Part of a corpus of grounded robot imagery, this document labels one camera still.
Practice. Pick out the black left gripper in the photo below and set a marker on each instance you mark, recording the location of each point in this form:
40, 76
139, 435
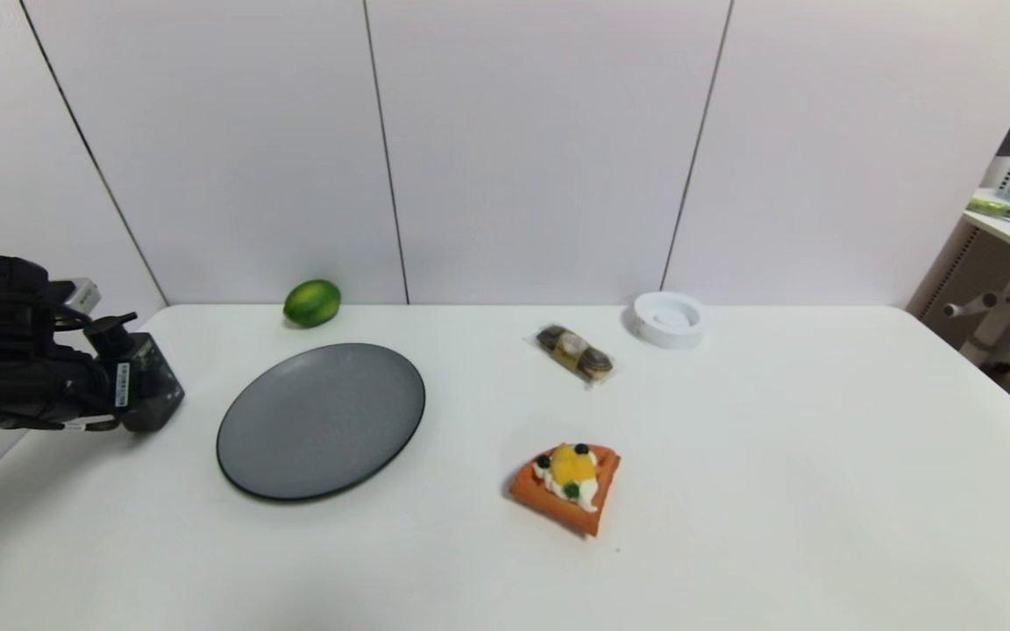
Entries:
138, 384

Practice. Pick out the wrapped chocolate cookie snack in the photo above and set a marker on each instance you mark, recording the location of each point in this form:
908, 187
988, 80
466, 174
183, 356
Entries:
573, 352

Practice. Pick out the green toy lime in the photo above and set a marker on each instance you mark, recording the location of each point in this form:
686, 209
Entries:
311, 303

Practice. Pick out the gray round plate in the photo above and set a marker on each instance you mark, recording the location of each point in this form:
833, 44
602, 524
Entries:
321, 421

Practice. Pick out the green item on desk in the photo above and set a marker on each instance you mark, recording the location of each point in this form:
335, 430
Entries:
992, 208

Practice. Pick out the white round shallow container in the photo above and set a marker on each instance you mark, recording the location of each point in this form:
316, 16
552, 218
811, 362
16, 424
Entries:
667, 320

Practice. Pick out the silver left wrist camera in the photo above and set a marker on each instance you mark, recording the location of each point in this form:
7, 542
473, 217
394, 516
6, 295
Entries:
80, 294

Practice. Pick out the dark gray pump bottle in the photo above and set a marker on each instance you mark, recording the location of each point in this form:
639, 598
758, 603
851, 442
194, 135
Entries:
159, 390

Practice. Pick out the orange toy waffle with fruit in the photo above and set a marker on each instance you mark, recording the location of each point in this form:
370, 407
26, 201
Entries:
568, 491

